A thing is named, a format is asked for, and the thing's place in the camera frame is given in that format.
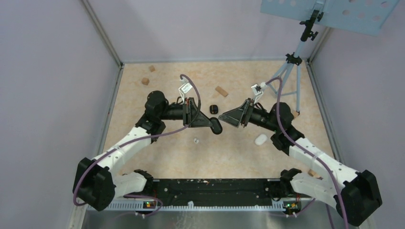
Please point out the light blue perforated panel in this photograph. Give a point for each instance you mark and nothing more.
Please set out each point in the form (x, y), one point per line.
(360, 16)

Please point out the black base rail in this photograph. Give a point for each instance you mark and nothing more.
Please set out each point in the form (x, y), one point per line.
(225, 192)

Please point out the wooden cube left side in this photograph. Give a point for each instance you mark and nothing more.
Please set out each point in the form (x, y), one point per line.
(145, 81)

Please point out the small wooden cylinder block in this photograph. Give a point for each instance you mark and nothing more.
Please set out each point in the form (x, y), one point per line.
(313, 173)

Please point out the long wooden block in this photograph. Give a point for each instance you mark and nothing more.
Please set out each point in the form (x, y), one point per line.
(221, 91)

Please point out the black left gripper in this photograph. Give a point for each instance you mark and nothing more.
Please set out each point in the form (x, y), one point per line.
(200, 120)

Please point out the black oval charging case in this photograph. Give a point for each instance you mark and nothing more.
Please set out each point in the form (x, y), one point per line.
(216, 126)

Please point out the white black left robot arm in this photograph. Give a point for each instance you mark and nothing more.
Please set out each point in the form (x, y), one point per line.
(97, 182)

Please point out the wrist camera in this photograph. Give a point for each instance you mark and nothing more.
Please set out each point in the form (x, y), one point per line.
(184, 89)
(258, 90)

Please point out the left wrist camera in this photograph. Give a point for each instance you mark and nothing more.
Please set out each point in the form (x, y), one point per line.
(184, 89)

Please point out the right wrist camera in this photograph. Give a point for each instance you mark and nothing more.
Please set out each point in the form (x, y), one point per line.
(258, 90)

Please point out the white oval charging case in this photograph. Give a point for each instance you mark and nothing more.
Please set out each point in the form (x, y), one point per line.
(260, 140)

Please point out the light blue tripod stand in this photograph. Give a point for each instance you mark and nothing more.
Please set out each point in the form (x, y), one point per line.
(294, 59)

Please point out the white slotted cable duct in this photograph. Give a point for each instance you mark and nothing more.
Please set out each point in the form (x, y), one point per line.
(140, 206)

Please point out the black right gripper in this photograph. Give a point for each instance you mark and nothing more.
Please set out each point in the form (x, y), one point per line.
(234, 117)

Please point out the black case with gold band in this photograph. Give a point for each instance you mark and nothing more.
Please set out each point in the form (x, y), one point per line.
(214, 109)

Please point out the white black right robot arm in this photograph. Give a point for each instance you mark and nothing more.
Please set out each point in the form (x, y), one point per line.
(354, 195)

